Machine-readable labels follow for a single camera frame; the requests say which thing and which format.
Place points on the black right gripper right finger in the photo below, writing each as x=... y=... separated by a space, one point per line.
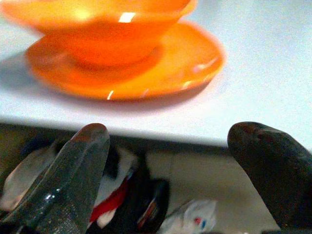
x=280 y=175

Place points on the black bag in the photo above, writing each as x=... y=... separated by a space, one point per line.
x=151 y=195

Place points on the orange plastic plate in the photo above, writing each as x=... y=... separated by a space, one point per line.
x=175 y=73

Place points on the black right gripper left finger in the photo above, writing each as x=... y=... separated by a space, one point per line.
x=73 y=182

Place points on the white and red cloth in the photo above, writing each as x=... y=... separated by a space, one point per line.
x=114 y=195

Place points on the orange plastic bowl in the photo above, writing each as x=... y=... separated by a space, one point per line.
x=97 y=36

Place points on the white cloth with red-blue print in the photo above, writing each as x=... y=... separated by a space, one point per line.
x=192 y=217

